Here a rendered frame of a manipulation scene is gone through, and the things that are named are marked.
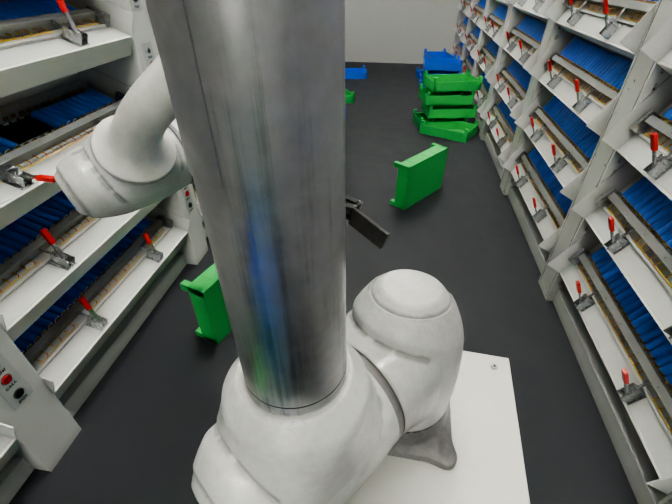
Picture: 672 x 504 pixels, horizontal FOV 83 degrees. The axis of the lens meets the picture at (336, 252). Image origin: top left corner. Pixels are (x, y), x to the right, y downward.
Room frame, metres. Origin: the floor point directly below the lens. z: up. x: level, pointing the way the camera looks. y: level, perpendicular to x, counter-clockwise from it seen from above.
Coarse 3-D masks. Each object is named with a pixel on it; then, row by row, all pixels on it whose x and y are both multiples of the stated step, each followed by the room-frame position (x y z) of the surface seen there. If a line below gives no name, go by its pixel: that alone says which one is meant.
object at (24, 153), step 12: (108, 108) 0.96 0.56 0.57; (84, 120) 0.87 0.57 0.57; (60, 132) 0.79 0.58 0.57; (72, 132) 0.82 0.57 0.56; (36, 144) 0.73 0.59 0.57; (48, 144) 0.75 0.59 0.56; (0, 156) 0.66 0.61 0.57; (12, 156) 0.67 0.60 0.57; (24, 156) 0.69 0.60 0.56; (36, 156) 0.70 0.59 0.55; (48, 156) 0.72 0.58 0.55; (24, 168) 0.66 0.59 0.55
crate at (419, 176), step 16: (432, 144) 1.68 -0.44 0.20; (416, 160) 1.50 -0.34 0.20; (432, 160) 1.55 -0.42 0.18; (400, 176) 1.45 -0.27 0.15; (416, 176) 1.47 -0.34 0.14; (432, 176) 1.57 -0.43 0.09; (400, 192) 1.44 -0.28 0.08; (416, 192) 1.48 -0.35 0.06; (432, 192) 1.58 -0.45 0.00; (400, 208) 1.44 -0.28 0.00
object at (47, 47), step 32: (0, 0) 0.90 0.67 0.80; (32, 0) 0.96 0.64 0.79; (64, 0) 1.07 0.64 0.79; (96, 0) 1.06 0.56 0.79; (0, 32) 0.78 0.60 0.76; (32, 32) 0.85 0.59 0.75; (64, 32) 0.89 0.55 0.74; (96, 32) 0.98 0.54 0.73; (128, 32) 1.05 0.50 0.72; (0, 64) 0.70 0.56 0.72; (32, 64) 0.74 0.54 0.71; (64, 64) 0.82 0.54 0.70; (96, 64) 0.92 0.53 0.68; (0, 96) 0.67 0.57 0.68
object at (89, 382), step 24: (168, 264) 0.99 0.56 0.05; (168, 288) 0.92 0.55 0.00; (144, 312) 0.79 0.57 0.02; (120, 336) 0.69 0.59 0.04; (96, 360) 0.60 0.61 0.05; (72, 384) 0.53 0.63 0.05; (96, 384) 0.56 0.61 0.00; (72, 408) 0.49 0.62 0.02; (0, 480) 0.32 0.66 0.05; (24, 480) 0.34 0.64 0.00
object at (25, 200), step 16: (64, 80) 1.00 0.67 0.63; (96, 80) 1.07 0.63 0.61; (112, 80) 1.06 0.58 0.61; (16, 96) 0.85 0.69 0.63; (112, 96) 1.06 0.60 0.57; (80, 144) 0.81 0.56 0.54; (48, 160) 0.72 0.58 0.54; (0, 192) 0.59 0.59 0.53; (16, 192) 0.61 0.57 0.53; (32, 192) 0.63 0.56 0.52; (48, 192) 0.66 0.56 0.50; (0, 208) 0.56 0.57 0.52; (16, 208) 0.59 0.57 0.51; (32, 208) 0.62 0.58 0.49; (0, 224) 0.55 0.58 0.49
